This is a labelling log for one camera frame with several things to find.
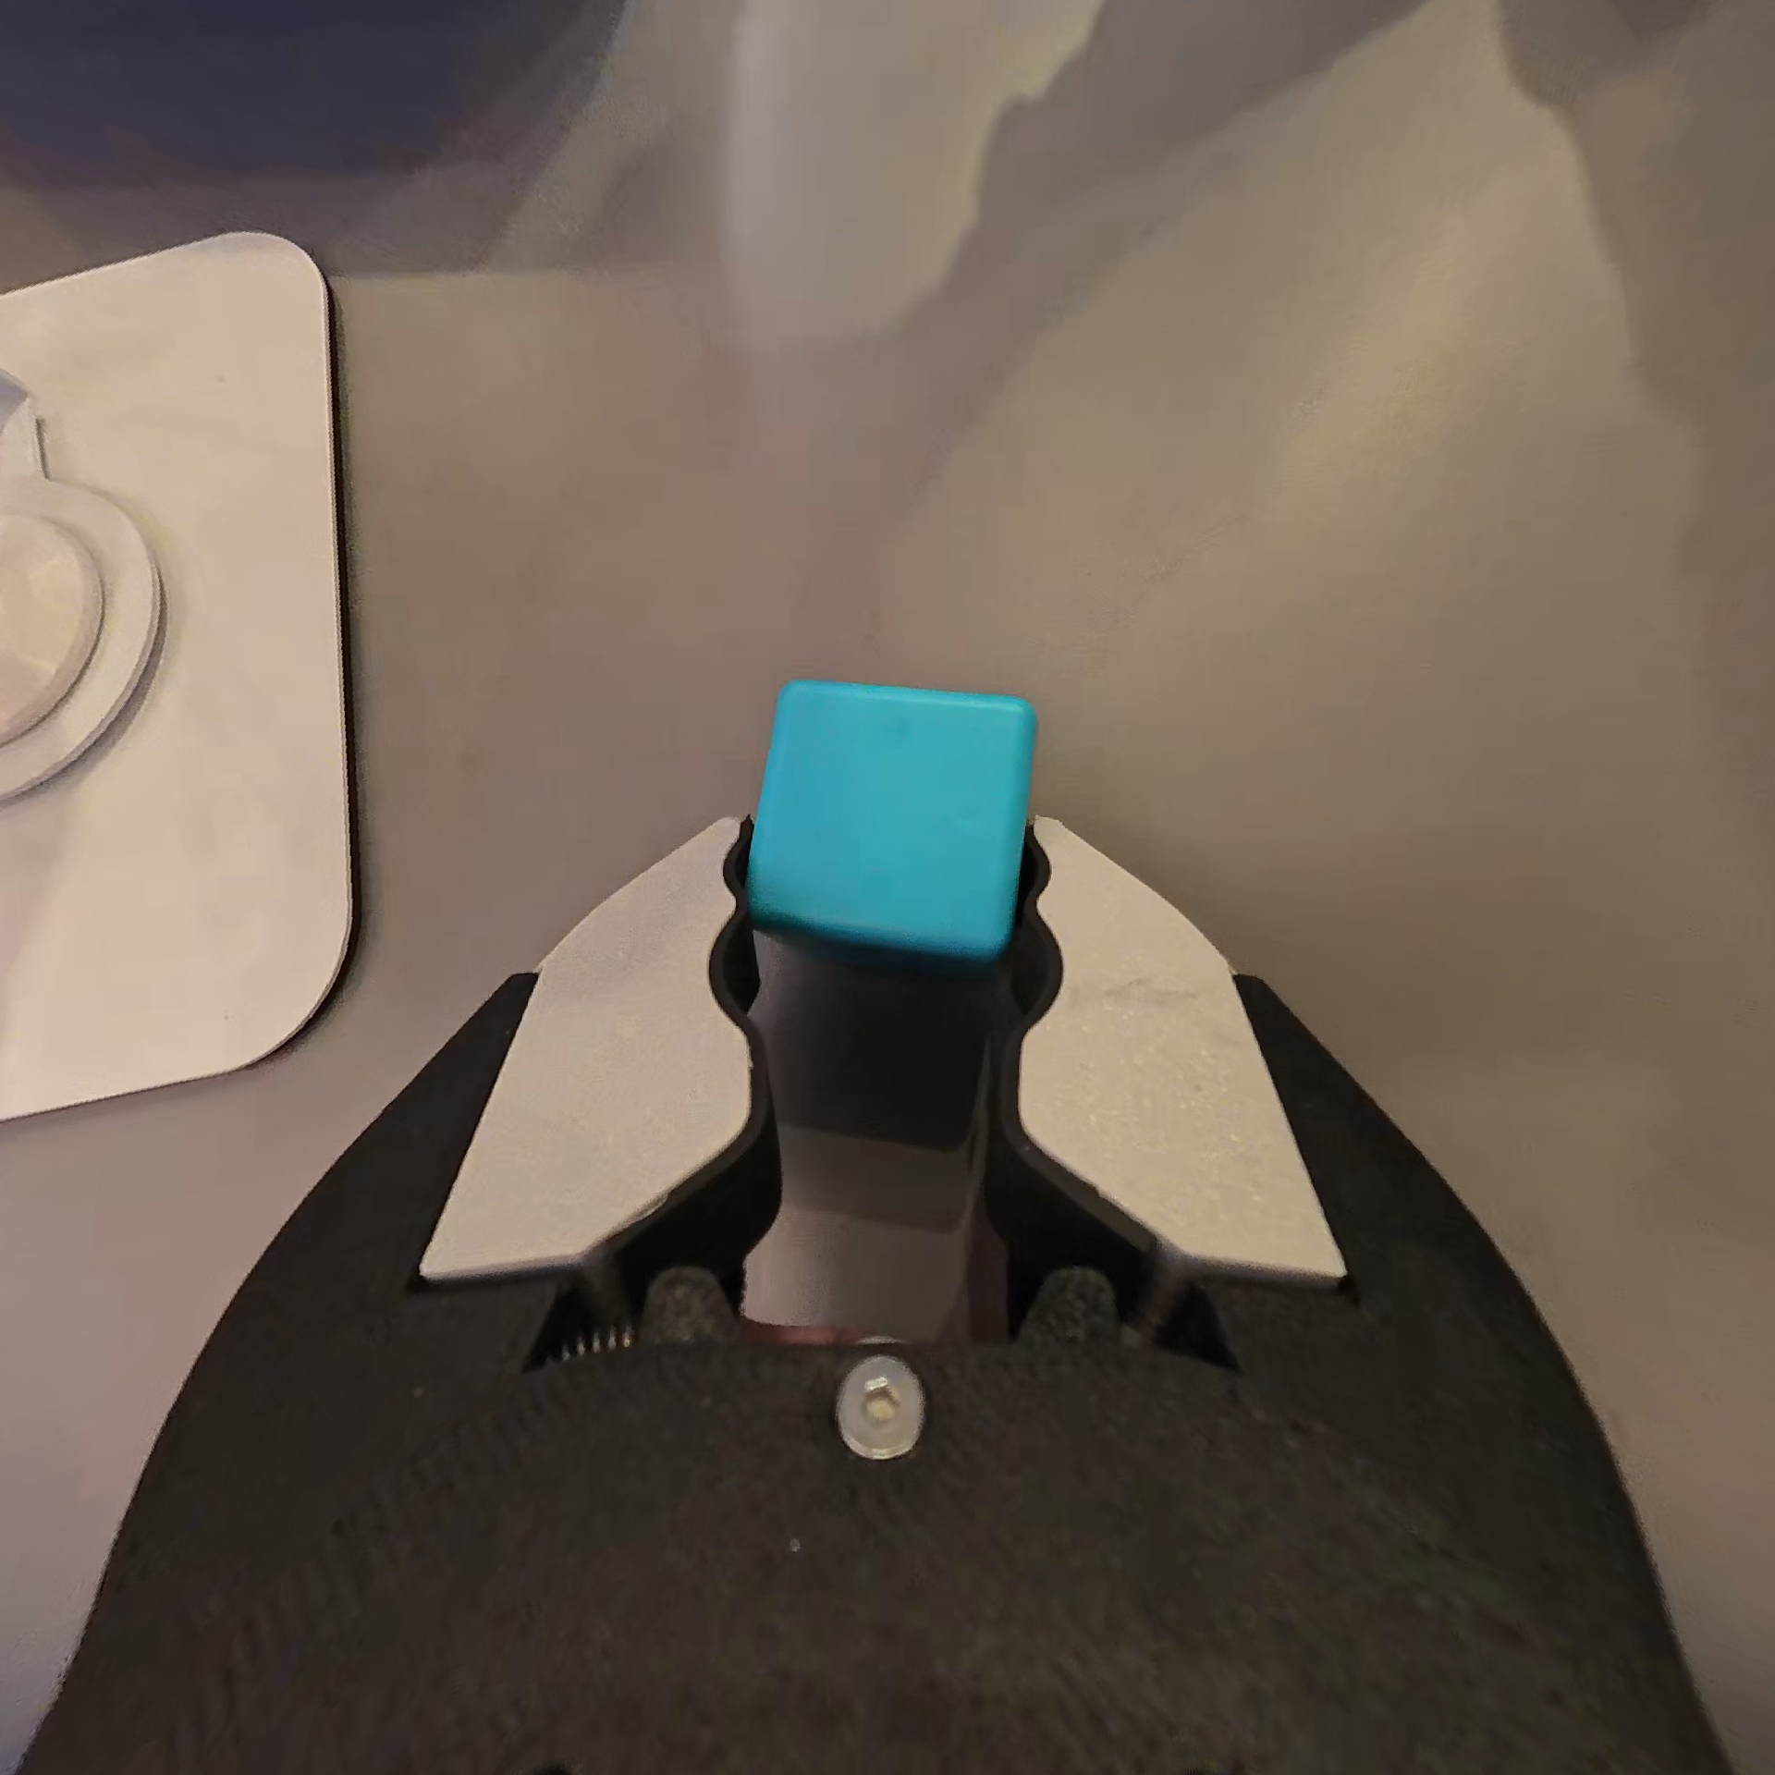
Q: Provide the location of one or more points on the cyan cube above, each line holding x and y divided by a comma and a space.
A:
888, 817

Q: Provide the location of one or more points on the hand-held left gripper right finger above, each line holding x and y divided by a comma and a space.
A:
1164, 1094

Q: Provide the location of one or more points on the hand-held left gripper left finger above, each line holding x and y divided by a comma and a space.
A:
610, 1094

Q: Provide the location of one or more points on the white document stand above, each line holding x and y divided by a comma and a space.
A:
235, 832

